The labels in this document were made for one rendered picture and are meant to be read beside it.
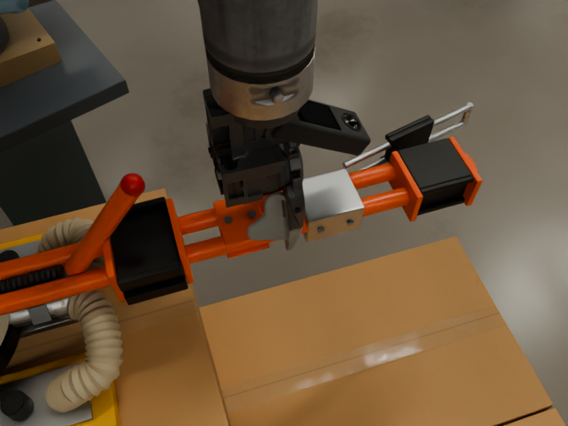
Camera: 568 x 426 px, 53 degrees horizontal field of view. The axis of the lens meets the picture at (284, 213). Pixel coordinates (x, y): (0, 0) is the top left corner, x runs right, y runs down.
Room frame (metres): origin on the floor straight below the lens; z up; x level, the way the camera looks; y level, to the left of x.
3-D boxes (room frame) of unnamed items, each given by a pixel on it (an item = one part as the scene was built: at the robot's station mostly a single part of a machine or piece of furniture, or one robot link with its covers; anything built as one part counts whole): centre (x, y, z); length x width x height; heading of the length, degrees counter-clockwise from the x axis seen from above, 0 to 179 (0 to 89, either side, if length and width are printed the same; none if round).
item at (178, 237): (0.33, 0.15, 1.08); 0.10 x 0.08 x 0.06; 18
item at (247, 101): (0.38, 0.02, 1.29); 0.10 x 0.09 x 0.05; 17
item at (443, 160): (0.43, -0.18, 1.08); 0.08 x 0.07 x 0.05; 108
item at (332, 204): (0.40, -0.05, 1.07); 0.07 x 0.07 x 0.04; 18
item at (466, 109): (0.48, -0.11, 1.08); 0.31 x 0.03 x 0.05; 120
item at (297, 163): (0.38, 0.03, 1.21); 0.09 x 0.08 x 0.12; 107
